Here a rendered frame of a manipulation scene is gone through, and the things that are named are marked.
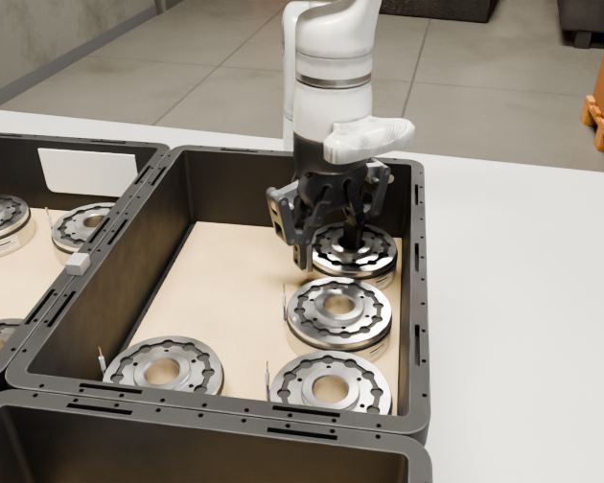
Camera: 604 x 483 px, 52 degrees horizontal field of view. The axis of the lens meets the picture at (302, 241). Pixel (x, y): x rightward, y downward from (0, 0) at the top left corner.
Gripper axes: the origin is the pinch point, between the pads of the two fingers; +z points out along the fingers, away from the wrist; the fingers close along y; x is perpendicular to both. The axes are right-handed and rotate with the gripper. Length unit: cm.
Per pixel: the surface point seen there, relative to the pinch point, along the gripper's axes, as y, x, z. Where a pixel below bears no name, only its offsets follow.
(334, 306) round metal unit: 3.7, 6.7, 1.6
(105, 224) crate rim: 21.1, -7.3, -6.1
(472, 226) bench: -37.9, -13.9, 16.5
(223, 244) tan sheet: 7.0, -12.1, 3.8
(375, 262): -3.8, 3.5, 0.9
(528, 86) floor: -261, -185, 84
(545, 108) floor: -242, -157, 84
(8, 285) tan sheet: 30.8, -17.2, 3.8
